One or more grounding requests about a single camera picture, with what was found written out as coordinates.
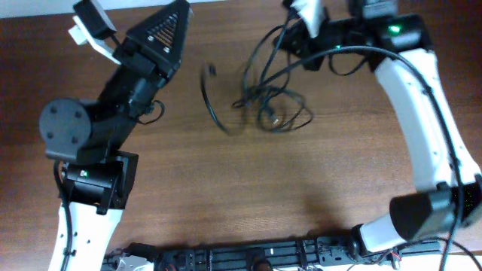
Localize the black cable bundle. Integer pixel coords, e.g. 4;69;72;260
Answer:
231;22;314;134

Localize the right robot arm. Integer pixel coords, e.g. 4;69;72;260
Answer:
279;1;481;257

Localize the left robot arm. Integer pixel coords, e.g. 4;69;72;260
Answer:
39;1;192;270

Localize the right camera black cable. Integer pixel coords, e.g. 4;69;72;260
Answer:
255;11;482;271

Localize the camera black cable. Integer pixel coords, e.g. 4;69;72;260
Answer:
255;11;482;271
52;160;76;271

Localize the left camera black cable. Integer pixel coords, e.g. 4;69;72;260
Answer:
52;160;76;271

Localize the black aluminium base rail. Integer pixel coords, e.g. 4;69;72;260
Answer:
101;236;441;271

